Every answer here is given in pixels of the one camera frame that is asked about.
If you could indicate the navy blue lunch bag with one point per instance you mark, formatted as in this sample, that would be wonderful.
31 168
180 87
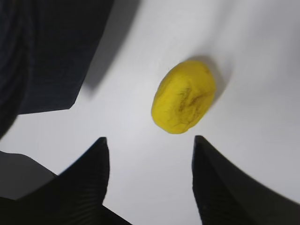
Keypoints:
46 47

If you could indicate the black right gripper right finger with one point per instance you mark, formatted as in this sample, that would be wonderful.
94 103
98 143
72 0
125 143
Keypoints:
225 195

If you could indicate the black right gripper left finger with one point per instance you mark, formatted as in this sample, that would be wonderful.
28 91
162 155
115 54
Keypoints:
75 197

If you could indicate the yellow lemon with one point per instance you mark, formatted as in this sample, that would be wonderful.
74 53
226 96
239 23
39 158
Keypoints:
183 97

